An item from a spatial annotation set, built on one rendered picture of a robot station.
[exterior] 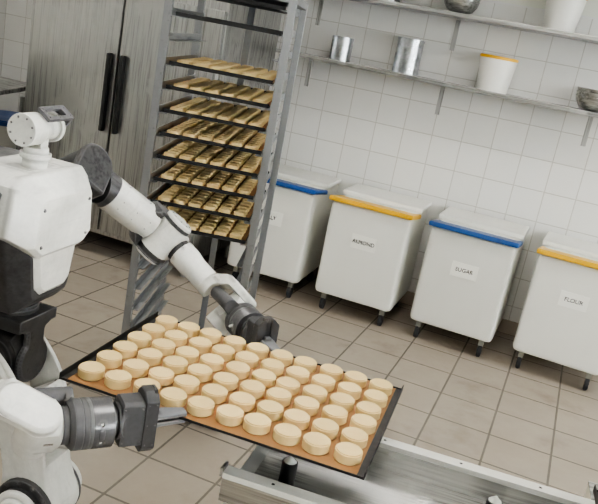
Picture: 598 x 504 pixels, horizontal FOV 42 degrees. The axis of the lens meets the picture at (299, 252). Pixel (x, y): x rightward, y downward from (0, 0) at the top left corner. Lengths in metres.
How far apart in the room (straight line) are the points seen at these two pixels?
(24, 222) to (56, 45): 3.91
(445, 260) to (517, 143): 0.99
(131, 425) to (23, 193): 0.50
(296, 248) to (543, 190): 1.65
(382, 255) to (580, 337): 1.25
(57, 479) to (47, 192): 0.67
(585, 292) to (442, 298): 0.82
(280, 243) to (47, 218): 3.51
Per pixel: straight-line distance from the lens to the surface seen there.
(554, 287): 4.69
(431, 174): 5.34
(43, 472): 1.85
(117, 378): 1.51
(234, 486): 1.50
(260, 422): 1.42
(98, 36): 5.25
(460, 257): 4.71
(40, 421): 1.32
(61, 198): 1.64
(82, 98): 5.33
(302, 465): 1.67
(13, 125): 1.64
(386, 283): 4.84
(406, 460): 1.71
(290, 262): 5.02
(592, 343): 4.76
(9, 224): 1.59
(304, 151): 5.58
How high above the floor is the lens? 1.70
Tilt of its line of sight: 16 degrees down
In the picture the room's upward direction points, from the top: 11 degrees clockwise
